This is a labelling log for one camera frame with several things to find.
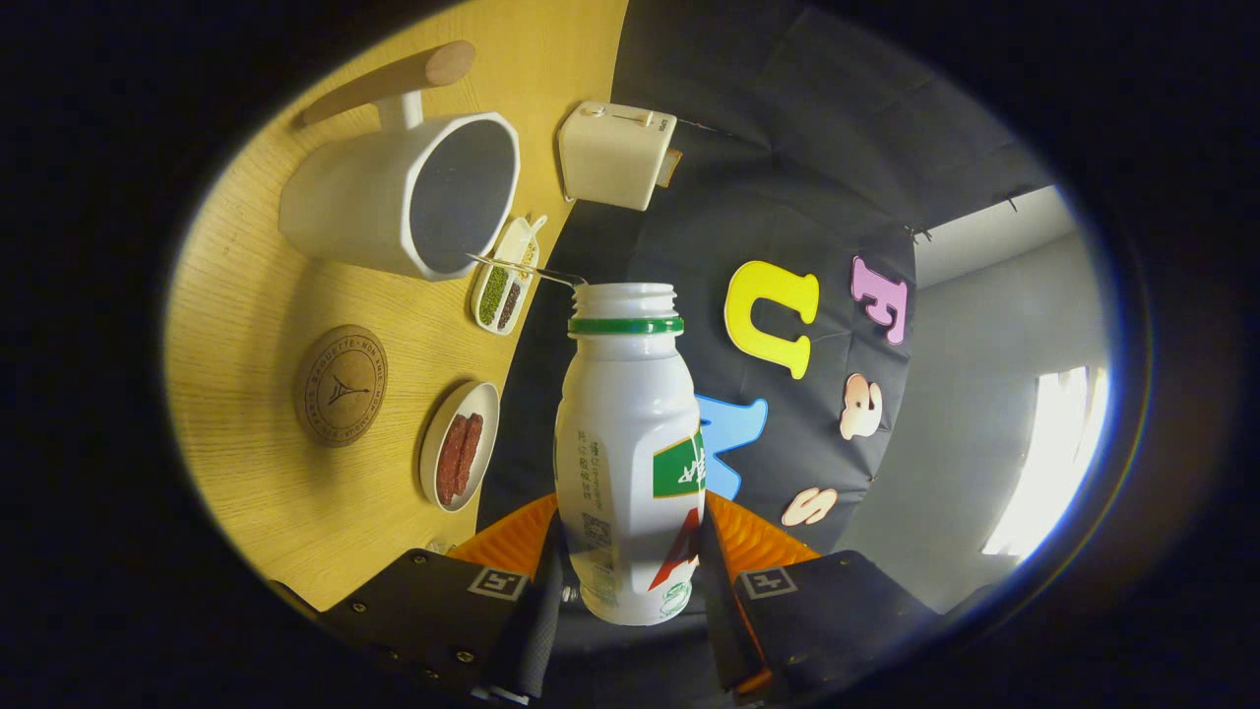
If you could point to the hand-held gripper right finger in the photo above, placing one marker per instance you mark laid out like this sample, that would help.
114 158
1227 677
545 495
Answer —
724 630

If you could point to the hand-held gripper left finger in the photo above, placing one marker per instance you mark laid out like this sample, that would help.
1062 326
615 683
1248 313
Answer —
539 630

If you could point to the white juice bottle green label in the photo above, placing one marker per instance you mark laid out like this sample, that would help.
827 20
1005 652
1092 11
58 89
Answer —
620 433

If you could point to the round cork coaster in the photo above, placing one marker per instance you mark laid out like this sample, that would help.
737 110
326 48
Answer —
341 386

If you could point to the brown meat patty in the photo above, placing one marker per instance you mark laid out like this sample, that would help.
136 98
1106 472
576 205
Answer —
450 463
472 448

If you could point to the round beige plate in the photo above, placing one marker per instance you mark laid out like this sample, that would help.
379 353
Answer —
486 404

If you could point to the divided white bean dish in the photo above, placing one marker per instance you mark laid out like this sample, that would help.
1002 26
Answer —
504 286

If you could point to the wooden table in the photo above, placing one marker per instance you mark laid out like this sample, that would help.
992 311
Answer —
246 295

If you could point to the toast slice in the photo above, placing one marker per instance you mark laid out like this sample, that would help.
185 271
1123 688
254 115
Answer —
669 167

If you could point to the cream toaster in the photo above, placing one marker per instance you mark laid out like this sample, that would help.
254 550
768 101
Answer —
610 153

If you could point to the black backdrop cloth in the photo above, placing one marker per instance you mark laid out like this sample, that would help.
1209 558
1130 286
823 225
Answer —
787 148

